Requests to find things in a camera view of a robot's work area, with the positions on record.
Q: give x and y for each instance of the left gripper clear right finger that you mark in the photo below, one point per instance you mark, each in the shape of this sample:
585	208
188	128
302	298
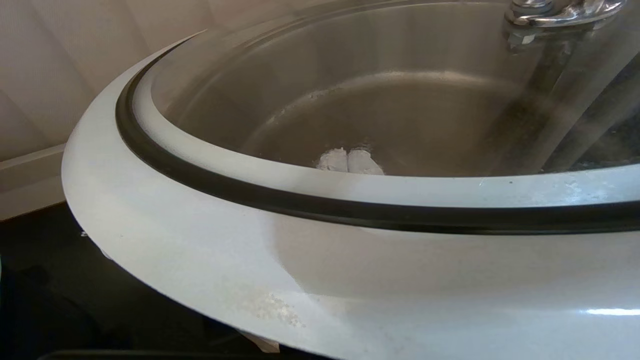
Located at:
364	162

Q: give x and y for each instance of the left gripper clear left finger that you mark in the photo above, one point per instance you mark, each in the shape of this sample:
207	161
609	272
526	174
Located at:
334	161

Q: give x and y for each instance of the glass lid with white rim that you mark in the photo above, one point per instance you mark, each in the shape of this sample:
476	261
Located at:
200	250

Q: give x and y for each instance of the white round cooking pot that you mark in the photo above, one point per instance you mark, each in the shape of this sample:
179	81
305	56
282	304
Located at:
400	110

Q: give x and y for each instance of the black glass induction cooktop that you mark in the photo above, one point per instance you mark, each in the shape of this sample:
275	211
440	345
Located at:
50	300

